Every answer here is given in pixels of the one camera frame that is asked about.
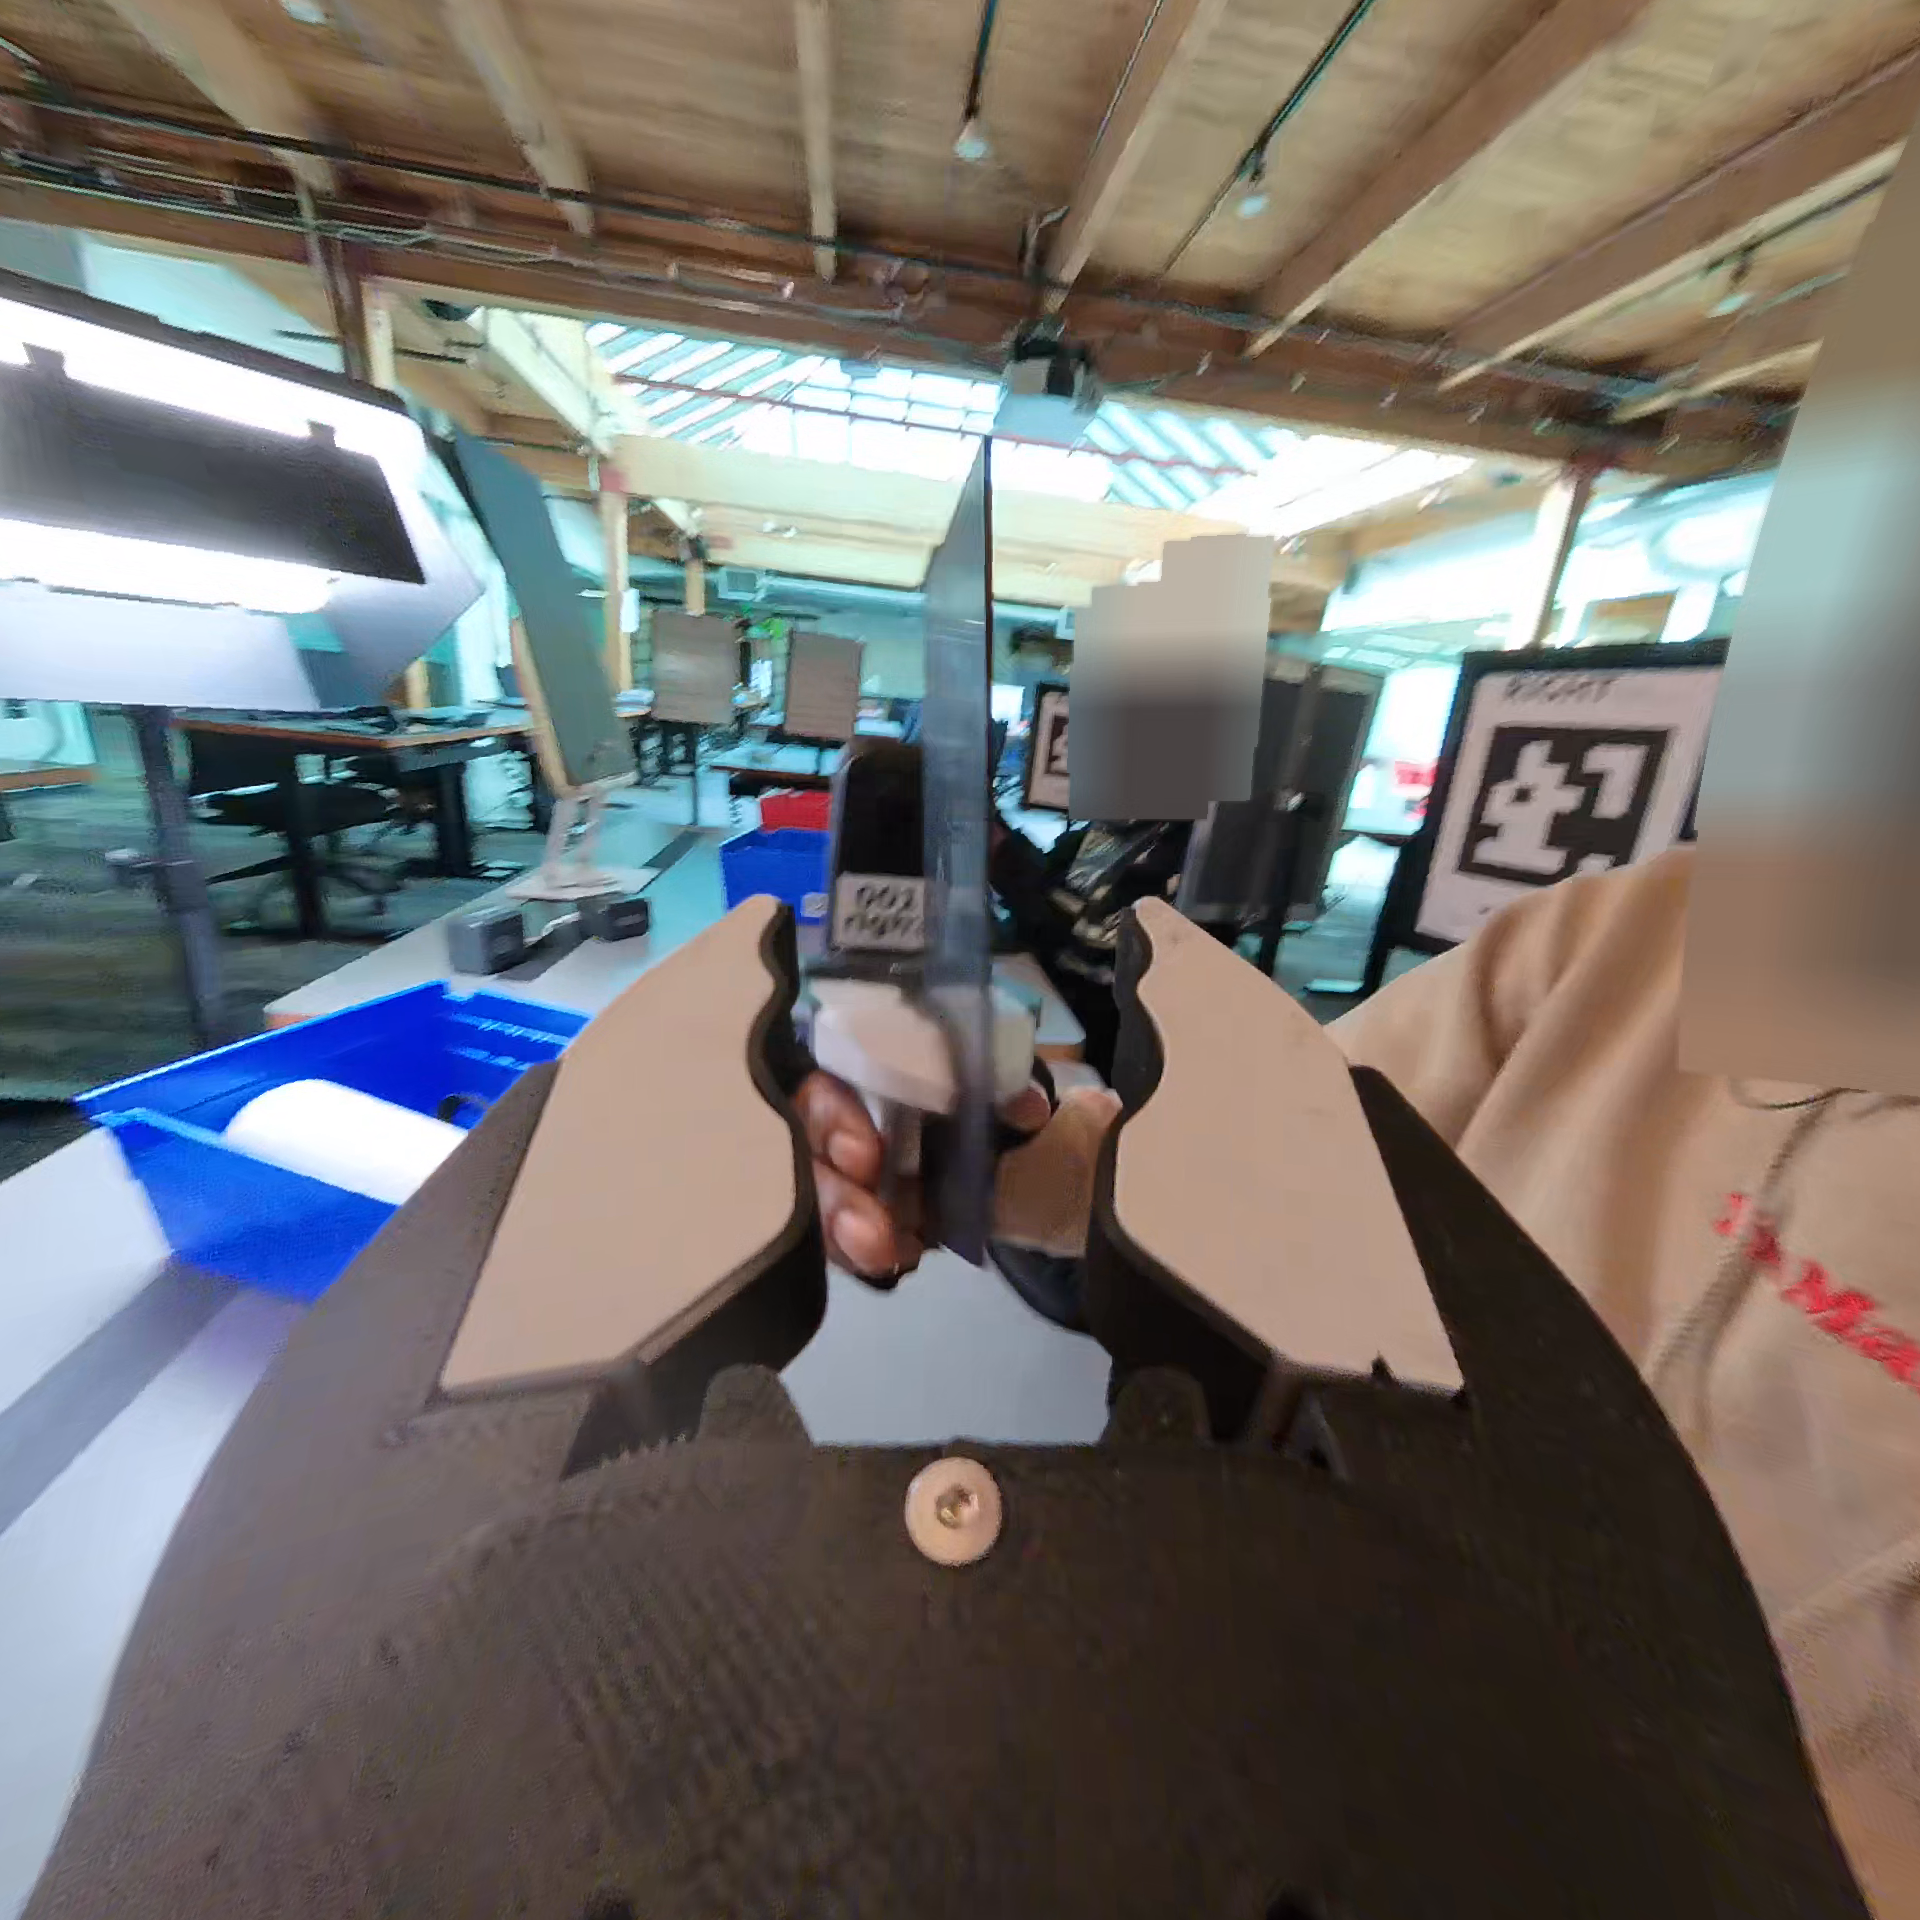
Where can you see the small blue plastic bin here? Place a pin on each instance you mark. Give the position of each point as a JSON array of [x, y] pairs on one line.
[[773, 885]]

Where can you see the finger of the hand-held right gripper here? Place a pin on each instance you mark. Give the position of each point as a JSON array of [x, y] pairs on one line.
[[888, 1050], [1017, 1034]]

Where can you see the grey light stand pole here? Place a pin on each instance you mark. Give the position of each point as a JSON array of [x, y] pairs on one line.
[[173, 871]]

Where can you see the black framed marker sign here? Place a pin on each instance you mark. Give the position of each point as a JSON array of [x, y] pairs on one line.
[[1561, 810]]

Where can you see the white studio light panel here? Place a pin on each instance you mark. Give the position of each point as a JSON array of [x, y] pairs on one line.
[[224, 585]]

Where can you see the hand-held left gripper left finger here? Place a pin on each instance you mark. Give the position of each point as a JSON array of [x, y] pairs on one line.
[[631, 1184]]

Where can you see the small grey device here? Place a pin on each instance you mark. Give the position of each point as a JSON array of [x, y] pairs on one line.
[[615, 916], [490, 938]]

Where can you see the white tape roll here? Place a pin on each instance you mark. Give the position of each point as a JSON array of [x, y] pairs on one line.
[[346, 1139]]

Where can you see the whiteboard on stand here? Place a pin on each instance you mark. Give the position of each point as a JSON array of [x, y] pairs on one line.
[[822, 685], [694, 671]]

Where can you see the person in beige hoodie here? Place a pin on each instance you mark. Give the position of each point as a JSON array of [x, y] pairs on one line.
[[1726, 1350]]

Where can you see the black plate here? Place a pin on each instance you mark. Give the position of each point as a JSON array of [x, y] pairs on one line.
[[962, 898]]

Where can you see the wooden office desk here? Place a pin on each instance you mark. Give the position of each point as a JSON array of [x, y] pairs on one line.
[[361, 735]]

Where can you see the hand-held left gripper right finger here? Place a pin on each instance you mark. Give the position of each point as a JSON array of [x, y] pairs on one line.
[[1275, 1200]]

